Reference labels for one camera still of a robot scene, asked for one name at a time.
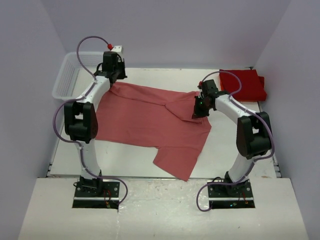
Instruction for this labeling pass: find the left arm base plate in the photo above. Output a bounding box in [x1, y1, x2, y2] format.
[72, 177, 120, 210]

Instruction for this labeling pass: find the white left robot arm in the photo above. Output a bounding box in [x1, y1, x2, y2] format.
[63, 49, 127, 197]

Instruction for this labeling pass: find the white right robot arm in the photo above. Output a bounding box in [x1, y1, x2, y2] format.
[192, 79, 274, 197]

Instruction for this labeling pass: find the folded dark red t shirt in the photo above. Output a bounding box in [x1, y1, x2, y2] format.
[219, 69, 267, 102]

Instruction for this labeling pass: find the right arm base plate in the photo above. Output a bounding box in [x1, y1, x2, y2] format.
[207, 177, 255, 210]

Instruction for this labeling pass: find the white plastic basket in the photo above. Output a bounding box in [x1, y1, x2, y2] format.
[52, 51, 103, 101]

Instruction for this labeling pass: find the pink t shirt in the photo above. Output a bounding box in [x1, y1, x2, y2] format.
[96, 82, 212, 181]

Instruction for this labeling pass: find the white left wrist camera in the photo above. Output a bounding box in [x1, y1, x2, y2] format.
[111, 45, 124, 54]

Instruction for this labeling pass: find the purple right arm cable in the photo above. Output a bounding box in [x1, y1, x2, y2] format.
[196, 70, 276, 213]

